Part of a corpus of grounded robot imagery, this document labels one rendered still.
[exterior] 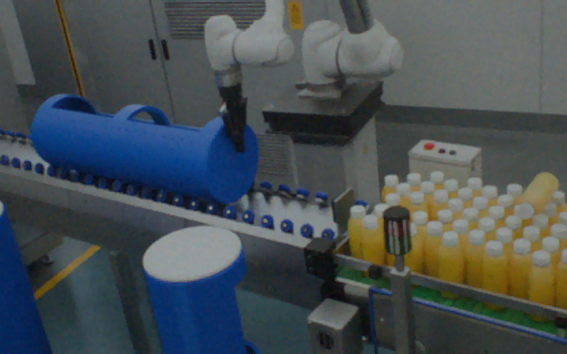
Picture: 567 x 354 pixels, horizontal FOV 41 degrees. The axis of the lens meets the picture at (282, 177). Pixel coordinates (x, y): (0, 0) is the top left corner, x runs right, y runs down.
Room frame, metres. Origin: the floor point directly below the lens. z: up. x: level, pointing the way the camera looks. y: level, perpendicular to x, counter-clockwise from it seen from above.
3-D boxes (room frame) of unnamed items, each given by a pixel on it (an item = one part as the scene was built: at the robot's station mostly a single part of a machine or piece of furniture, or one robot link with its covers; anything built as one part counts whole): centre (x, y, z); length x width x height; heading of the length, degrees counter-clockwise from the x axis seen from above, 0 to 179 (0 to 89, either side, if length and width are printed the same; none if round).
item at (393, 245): (1.53, -0.25, 1.18); 0.06 x 0.06 x 0.05
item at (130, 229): (2.70, 0.65, 0.79); 2.17 x 0.29 x 0.34; 52
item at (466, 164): (2.15, -0.51, 1.05); 0.20 x 0.10 x 0.10; 52
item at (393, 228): (1.53, -0.25, 1.23); 0.06 x 0.06 x 0.04
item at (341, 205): (2.05, -0.17, 0.99); 0.10 x 0.02 x 0.12; 142
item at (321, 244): (1.86, -0.08, 0.95); 0.10 x 0.07 x 0.10; 142
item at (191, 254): (1.87, 0.28, 1.03); 0.28 x 0.28 x 0.01
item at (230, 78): (2.31, 0.12, 1.39); 0.09 x 0.09 x 0.06
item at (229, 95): (2.31, 0.12, 1.32); 0.08 x 0.07 x 0.09; 142
